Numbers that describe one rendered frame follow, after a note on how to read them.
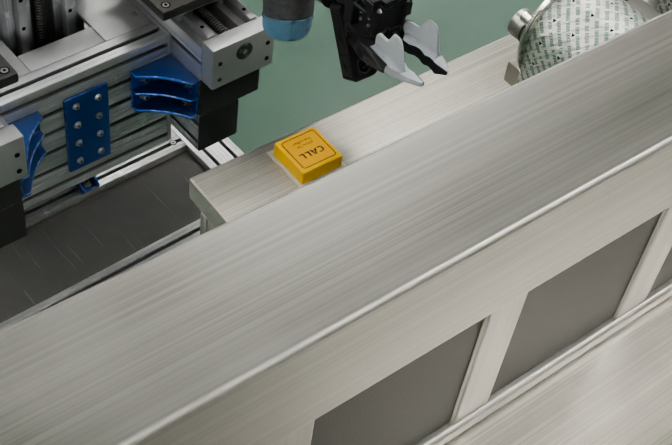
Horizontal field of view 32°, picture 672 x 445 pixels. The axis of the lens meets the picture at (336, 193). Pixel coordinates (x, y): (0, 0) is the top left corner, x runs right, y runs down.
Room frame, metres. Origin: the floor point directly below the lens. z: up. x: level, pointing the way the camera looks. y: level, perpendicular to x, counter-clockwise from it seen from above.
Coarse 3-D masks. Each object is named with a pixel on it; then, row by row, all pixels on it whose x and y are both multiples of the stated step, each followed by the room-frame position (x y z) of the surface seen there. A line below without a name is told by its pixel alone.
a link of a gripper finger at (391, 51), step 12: (384, 36) 1.19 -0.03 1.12; (396, 36) 1.17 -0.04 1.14; (372, 48) 1.19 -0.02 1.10; (384, 48) 1.18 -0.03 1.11; (396, 48) 1.16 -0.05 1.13; (384, 60) 1.17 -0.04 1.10; (396, 60) 1.16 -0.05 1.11; (384, 72) 1.16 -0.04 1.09; (396, 72) 1.15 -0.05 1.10; (408, 72) 1.15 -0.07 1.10; (420, 84) 1.13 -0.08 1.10
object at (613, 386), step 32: (640, 320) 0.53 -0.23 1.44; (608, 352) 0.50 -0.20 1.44; (640, 352) 0.50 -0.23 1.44; (544, 384) 0.46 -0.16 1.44; (576, 384) 0.46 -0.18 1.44; (608, 384) 0.47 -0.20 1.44; (640, 384) 0.47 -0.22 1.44; (512, 416) 0.43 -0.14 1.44; (544, 416) 0.44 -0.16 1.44; (576, 416) 0.44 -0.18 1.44; (608, 416) 0.44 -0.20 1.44; (640, 416) 0.45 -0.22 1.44
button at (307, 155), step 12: (300, 132) 1.19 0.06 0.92; (312, 132) 1.20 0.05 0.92; (276, 144) 1.16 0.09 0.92; (288, 144) 1.16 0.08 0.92; (300, 144) 1.17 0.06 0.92; (312, 144) 1.17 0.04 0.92; (324, 144) 1.18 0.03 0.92; (276, 156) 1.16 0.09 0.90; (288, 156) 1.14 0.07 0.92; (300, 156) 1.14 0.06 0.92; (312, 156) 1.15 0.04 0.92; (324, 156) 1.15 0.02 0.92; (336, 156) 1.16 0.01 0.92; (288, 168) 1.14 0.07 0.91; (300, 168) 1.12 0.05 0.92; (312, 168) 1.13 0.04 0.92; (324, 168) 1.14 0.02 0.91; (300, 180) 1.12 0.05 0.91
